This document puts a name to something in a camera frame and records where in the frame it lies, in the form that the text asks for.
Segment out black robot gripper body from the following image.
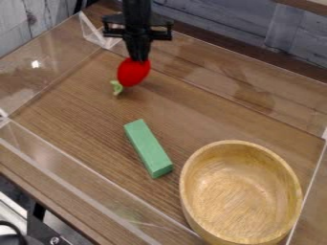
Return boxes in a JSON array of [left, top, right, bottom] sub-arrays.
[[103, 0, 174, 40]]

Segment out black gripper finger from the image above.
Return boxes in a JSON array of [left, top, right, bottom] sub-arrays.
[[124, 35, 139, 61], [138, 35, 151, 61]]

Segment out red plush strawberry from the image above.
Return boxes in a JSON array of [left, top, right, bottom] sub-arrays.
[[110, 57, 151, 96]]

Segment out clear acrylic tray walls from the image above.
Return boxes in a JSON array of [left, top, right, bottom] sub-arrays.
[[0, 15, 327, 245]]

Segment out green foam block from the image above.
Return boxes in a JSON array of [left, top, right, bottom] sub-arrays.
[[124, 119, 174, 179]]

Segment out wooden bowl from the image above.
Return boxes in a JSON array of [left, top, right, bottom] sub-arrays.
[[179, 140, 303, 245]]

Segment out clear acrylic corner bracket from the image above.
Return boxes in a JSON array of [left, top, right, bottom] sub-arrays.
[[78, 11, 122, 50]]

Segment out black table leg bracket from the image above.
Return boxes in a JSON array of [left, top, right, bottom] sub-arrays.
[[27, 202, 72, 245]]

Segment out black cable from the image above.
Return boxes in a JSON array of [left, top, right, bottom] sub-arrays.
[[0, 219, 32, 245]]

